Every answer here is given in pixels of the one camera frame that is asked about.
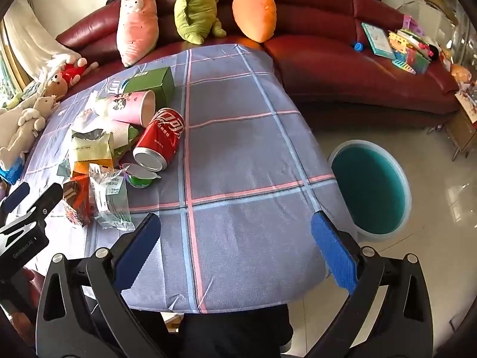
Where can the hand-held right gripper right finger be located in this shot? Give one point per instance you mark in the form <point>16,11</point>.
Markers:
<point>333,248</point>

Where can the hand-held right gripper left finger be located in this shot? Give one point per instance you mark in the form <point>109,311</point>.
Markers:
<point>139,248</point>

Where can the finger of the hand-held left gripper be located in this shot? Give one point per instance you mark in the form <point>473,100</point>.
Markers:
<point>15,196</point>
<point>46,202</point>

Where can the teal trash bin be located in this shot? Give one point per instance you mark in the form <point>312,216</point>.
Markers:
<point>365,190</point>

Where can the clear plastic water bottle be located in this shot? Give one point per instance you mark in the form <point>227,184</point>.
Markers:
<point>111,86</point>

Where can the large green cardboard box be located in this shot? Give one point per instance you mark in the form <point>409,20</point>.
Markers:
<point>152,84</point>

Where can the brown and red snack packet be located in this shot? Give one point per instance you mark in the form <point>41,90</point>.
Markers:
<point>74,203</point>

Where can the orange snack packet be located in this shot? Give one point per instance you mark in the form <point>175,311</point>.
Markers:
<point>84,167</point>

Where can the clear printed plastic wrapper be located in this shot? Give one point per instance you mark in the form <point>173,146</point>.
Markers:
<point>110,194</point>

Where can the white rabbit plush toy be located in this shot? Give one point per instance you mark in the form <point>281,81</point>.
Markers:
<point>24,128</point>

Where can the green jelly cup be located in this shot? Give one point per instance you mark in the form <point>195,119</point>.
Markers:
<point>141,178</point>

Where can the pale green snack packet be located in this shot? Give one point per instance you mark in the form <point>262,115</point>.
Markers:
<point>91,147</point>

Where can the red soda can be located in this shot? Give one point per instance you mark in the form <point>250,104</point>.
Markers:
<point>160,138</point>

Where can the brown teddy bear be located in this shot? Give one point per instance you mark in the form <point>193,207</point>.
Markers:
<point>56,84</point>

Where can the pink paper cup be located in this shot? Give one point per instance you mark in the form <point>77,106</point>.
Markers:
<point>126,106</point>

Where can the plaid tablecloth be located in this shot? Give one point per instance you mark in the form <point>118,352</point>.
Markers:
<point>242,156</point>

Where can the red plush toy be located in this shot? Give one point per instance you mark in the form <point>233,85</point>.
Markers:
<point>72,71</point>

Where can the white curtain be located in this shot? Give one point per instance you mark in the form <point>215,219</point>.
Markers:
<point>33,30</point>

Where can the wooden cabinet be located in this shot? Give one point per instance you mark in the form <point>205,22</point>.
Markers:
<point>462,126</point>

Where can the pink plush toy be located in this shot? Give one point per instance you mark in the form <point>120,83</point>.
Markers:
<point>137,26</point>

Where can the blue round toy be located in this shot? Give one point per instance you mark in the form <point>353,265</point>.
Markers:
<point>358,46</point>

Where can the pile of colourful toys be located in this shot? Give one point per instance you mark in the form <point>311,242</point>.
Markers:
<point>410,50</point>

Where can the teal picture book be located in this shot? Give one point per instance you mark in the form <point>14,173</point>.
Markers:
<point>376,39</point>

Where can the dark red leather sofa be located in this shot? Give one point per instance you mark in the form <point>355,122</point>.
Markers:
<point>335,18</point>

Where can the green dinosaur plush toy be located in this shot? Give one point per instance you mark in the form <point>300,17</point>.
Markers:
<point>195,11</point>

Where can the orange carrot plush toy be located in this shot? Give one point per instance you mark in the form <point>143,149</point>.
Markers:
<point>255,11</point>

